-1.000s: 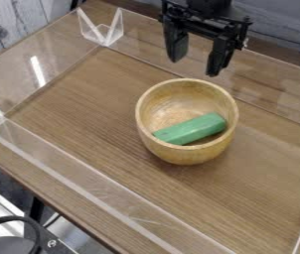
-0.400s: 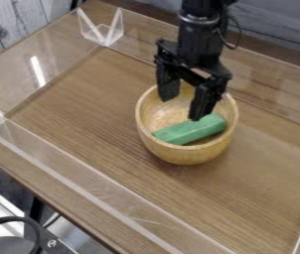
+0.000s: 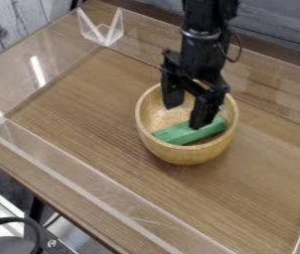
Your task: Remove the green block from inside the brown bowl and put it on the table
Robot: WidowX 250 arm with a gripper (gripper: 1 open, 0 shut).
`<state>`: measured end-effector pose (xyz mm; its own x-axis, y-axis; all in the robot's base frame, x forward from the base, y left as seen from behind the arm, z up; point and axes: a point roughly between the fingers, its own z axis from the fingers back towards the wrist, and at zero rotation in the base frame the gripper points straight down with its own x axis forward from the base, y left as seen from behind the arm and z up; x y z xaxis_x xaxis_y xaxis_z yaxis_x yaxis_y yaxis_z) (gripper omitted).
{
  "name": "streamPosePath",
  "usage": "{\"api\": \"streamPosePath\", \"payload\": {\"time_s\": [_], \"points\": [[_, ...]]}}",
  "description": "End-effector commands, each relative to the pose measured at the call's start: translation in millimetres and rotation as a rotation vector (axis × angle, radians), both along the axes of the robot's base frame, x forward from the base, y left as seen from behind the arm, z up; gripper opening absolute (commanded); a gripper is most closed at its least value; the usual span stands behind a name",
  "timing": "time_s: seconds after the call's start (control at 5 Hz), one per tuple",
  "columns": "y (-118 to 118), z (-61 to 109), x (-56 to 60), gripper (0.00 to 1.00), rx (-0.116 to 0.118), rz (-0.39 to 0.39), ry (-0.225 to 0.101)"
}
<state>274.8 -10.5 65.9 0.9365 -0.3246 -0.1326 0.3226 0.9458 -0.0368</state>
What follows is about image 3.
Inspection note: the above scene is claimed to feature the clear acrylic tray enclosure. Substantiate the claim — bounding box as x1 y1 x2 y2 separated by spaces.
0 1 300 254

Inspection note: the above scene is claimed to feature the clear acrylic corner bracket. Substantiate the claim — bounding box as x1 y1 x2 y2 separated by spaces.
76 8 123 47

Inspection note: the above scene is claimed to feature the black metal base plate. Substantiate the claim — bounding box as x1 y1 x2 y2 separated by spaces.
0 224 79 254

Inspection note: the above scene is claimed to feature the black cable loop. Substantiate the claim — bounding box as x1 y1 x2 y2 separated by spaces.
0 215 44 254

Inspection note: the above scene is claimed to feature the black table leg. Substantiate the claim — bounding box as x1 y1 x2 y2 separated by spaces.
30 197 46 222

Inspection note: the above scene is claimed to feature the brown wooden bowl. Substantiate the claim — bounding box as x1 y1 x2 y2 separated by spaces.
135 84 238 166

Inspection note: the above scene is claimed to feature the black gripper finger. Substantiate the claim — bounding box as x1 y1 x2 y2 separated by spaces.
190 92 225 130
161 72 185 109

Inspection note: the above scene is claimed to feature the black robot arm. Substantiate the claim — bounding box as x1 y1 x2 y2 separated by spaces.
161 0 240 130

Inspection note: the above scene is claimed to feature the green rectangular block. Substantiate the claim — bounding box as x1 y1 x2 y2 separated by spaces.
153 115 226 146

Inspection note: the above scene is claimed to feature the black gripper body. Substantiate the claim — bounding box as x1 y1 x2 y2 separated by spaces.
161 30 229 96

